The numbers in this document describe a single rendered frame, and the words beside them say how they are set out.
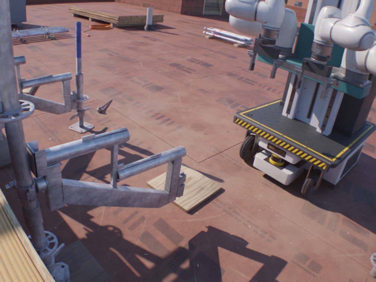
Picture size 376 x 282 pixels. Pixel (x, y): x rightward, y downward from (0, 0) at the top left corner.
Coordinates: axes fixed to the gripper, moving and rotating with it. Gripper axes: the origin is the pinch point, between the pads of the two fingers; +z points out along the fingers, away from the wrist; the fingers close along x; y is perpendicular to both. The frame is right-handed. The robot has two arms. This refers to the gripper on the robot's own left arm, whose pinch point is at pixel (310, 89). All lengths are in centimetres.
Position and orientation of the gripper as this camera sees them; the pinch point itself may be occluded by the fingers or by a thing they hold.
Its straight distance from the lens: 148.3
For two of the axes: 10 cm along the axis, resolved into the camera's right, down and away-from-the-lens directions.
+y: -7.3, 2.7, -6.3
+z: -1.1, 8.6, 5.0
